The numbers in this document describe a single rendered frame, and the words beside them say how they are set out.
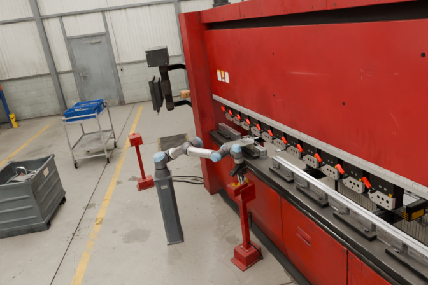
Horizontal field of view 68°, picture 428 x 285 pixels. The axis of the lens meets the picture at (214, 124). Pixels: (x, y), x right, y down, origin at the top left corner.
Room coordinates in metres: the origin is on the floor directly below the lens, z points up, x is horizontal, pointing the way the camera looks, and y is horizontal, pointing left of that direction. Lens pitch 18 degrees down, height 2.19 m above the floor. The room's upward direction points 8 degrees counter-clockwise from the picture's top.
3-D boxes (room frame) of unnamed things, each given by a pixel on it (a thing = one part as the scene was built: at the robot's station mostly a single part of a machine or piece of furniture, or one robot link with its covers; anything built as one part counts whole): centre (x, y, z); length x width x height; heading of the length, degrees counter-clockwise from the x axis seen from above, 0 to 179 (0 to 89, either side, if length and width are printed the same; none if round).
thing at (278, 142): (2.43, -0.55, 1.20); 0.15 x 0.09 x 0.17; 20
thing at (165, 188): (2.90, 0.58, 0.39); 0.18 x 0.18 x 0.77; 5
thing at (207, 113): (3.95, -0.19, 1.15); 0.85 x 0.25 x 2.30; 110
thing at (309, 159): (2.06, -0.68, 1.20); 0.15 x 0.09 x 0.17; 20
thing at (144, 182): (4.20, 1.12, 0.41); 0.25 x 0.20 x 0.83; 110
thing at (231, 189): (2.47, -0.16, 0.75); 0.20 x 0.16 x 0.18; 33
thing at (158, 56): (3.99, 0.57, 1.53); 0.51 x 0.25 x 0.85; 4
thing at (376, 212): (1.83, -1.17, 0.81); 0.64 x 0.08 x 0.14; 110
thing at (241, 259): (2.46, -0.13, 0.06); 0.25 x 0.20 x 0.12; 123
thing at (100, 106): (5.89, 2.29, 0.92); 0.50 x 0.36 x 0.18; 95
